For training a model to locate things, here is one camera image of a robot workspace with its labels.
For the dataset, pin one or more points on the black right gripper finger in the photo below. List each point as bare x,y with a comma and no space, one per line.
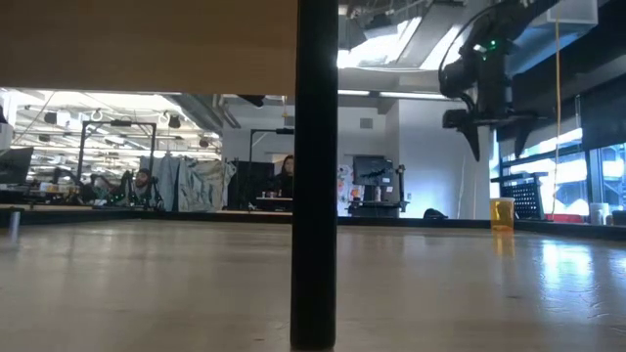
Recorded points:
522,137
473,142

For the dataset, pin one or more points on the large orange pill bottle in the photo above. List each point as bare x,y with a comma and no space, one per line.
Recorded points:
502,215

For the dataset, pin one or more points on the background black robot arm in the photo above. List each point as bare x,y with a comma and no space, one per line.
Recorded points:
105,188

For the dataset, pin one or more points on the background wooden shelf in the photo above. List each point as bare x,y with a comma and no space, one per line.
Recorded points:
274,199

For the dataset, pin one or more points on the black perforated cart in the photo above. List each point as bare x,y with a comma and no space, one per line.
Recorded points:
528,198

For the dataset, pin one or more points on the ceiling strip light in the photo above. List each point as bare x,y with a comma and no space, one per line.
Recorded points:
415,95

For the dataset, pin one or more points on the red tray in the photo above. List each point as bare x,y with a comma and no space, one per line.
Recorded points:
567,218

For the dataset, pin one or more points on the black display screen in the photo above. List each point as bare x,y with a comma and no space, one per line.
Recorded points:
372,171

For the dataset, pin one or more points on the white bucket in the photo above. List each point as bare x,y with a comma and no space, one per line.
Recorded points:
600,213

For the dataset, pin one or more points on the black equipment stand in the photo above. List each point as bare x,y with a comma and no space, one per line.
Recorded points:
386,207

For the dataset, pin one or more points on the white colourful poster board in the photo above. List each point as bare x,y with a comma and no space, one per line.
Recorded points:
344,186

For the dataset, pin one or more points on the person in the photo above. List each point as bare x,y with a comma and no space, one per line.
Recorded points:
143,183
286,176

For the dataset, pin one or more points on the black background partition panel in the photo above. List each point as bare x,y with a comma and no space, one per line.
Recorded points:
252,181

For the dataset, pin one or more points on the pale hanging cloth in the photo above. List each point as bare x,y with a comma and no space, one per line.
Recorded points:
200,183

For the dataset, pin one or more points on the black monitor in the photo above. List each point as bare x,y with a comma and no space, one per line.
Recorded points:
14,166

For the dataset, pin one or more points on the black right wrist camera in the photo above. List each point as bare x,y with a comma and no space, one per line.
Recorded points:
455,118

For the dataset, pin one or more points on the grey wall vent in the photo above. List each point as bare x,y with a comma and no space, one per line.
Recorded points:
366,122

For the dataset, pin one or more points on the silver ventilation duct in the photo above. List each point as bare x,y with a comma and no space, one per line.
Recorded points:
391,49

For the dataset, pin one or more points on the black background gantry frame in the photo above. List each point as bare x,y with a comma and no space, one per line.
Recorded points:
117,123
276,131

